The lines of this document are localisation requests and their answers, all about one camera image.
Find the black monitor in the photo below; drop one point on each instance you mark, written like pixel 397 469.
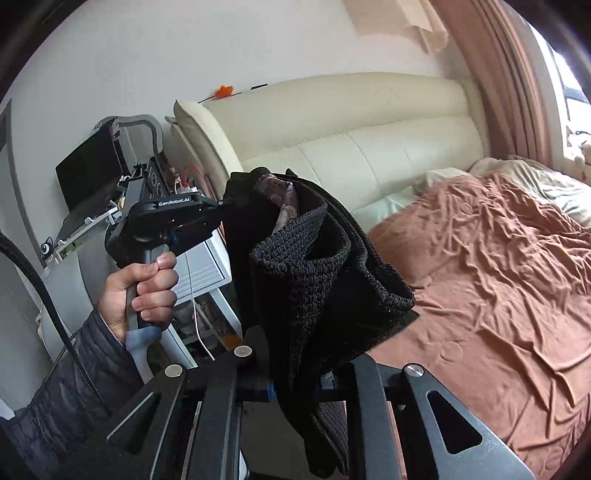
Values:
pixel 87 175

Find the person's left forearm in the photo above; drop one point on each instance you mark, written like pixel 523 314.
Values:
pixel 60 401

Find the cream pillow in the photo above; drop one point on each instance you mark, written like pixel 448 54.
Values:
pixel 531 173

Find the black shirt with floral trim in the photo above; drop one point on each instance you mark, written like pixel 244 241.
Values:
pixel 323 286

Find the white nightstand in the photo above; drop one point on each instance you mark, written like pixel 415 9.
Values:
pixel 203 272

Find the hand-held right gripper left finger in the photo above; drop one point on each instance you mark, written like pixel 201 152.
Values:
pixel 256 374

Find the brown blanket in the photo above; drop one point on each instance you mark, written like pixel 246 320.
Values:
pixel 485 277

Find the person's left hand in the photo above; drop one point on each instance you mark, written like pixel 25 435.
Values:
pixel 115 300

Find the cream padded headboard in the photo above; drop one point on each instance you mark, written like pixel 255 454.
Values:
pixel 369 138

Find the beige paper sheet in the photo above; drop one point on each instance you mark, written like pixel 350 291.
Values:
pixel 392 14

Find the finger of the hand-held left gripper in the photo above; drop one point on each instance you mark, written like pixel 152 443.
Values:
pixel 225 203

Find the orange wall ornament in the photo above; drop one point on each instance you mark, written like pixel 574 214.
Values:
pixel 224 91

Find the pink curtain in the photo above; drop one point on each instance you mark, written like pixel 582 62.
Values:
pixel 503 69

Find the white plush toy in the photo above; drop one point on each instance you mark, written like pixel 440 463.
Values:
pixel 582 150

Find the window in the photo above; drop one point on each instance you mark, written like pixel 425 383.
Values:
pixel 572 92

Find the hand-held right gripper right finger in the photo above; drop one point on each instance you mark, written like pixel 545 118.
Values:
pixel 369 392

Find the grey curved frame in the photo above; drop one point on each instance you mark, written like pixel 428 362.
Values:
pixel 152 127

